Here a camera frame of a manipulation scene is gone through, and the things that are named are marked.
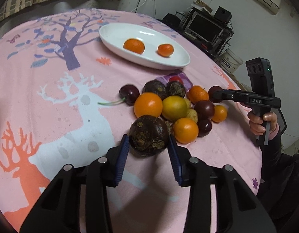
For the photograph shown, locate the dark water chestnut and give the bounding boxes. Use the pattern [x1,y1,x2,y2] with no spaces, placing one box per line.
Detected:
[129,115,169,156]

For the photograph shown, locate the small orange mandarin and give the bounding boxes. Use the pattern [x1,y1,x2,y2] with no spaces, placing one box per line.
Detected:
[211,105,228,123]

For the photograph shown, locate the tan longan front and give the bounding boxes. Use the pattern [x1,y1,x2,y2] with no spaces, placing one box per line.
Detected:
[186,108,198,123]

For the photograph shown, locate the tan longan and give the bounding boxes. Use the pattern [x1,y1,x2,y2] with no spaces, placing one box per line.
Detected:
[186,108,198,123]
[184,98,191,109]

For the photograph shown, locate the dark cherry with stem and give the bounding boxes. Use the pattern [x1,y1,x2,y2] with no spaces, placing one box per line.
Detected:
[98,84,140,106]

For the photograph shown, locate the green yellow plum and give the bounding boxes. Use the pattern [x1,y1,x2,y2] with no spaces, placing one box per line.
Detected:
[162,96,188,122]

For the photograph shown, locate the large dark purple plum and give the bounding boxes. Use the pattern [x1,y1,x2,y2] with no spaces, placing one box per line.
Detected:
[194,100,215,120]

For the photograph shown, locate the tan longan back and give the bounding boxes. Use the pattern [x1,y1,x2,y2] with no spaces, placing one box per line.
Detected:
[184,98,191,109]

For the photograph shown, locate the small dark plum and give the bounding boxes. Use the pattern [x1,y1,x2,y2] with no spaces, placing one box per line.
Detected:
[197,119,212,137]

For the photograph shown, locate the dark wrinkled passion fruit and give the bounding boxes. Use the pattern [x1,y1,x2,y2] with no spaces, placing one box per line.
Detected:
[142,80,168,100]

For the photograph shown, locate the person's right hand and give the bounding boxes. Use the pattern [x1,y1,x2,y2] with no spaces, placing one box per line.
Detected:
[247,111,279,140]

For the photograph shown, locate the white bucket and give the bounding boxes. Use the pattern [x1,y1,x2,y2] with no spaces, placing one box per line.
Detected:
[218,48,243,74]

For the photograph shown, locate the red cherry tomato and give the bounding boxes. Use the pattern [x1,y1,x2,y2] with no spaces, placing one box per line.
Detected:
[169,76,184,85]

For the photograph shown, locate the black speaker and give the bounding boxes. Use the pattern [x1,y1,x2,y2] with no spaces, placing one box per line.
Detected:
[214,6,232,25]

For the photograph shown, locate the computer monitor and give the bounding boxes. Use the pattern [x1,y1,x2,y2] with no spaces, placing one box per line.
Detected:
[187,14,223,43]

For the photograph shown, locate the black metal rack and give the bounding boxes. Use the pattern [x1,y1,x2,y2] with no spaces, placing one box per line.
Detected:
[176,6,234,59]

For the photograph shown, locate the white oval plate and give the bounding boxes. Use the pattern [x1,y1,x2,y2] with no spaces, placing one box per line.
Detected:
[99,23,191,70]

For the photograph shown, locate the black hat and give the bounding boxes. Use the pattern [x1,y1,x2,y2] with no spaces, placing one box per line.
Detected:
[162,13,181,28]

